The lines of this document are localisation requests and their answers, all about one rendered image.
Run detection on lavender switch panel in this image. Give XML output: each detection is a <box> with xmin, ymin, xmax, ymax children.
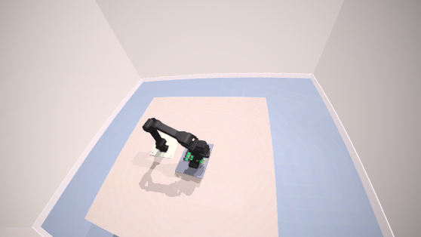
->
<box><xmin>175</xmin><ymin>143</ymin><xmax>214</xmax><ymax>179</ymax></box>

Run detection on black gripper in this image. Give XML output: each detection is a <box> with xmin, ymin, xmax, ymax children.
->
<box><xmin>189</xmin><ymin>140</ymin><xmax>207</xmax><ymax>169</ymax></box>

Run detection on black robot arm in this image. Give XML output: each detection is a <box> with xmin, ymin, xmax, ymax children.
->
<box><xmin>142</xmin><ymin>118</ymin><xmax>210</xmax><ymax>158</ymax></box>

